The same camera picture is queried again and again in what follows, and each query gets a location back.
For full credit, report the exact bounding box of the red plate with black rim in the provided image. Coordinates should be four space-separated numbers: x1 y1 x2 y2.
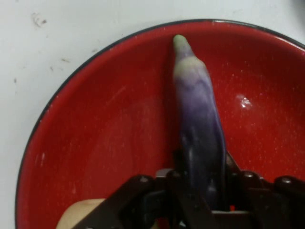
14 19 305 229

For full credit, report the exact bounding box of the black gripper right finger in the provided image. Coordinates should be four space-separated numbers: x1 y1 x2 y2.
224 152 305 229

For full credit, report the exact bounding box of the beige rounded toy food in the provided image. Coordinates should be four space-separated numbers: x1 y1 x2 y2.
56 198 107 229

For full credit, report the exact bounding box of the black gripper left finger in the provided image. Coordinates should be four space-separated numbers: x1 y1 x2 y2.
75 148 192 229

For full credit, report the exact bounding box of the purple toy eggplant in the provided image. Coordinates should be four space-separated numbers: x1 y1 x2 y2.
173 34 227 212

